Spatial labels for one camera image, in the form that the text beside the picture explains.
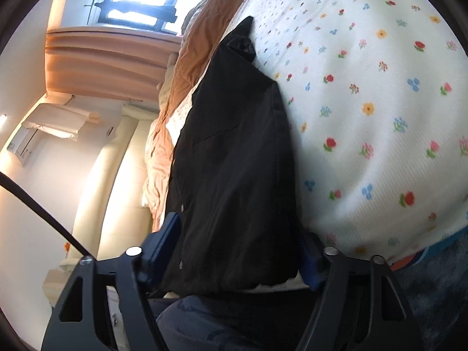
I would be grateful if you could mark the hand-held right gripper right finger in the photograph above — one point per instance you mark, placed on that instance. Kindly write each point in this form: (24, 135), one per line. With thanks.
(310, 267)

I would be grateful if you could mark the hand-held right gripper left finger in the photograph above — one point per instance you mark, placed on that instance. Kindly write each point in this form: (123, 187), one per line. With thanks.
(166, 237)

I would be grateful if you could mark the black shirt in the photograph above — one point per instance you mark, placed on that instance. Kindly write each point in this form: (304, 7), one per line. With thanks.
(234, 172)

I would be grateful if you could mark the cream padded headboard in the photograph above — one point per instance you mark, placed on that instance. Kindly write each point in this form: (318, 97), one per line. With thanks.
(120, 175)

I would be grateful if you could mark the person's leg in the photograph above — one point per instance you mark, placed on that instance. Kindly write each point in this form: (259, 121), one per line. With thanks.
(226, 321)

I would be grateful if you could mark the white hanging cloth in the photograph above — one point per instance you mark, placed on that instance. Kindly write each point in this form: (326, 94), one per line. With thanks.
(58, 120)

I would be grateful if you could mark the white air conditioner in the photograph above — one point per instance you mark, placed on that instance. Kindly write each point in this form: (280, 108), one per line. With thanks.
(23, 144)

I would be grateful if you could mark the white floral blanket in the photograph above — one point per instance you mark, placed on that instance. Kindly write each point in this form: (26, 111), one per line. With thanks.
(365, 98)

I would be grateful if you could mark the pink curtain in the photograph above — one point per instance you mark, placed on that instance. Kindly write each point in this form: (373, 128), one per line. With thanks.
(109, 65)

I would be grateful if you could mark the orange blanket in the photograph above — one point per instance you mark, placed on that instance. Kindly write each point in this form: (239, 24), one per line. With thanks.
(193, 44)

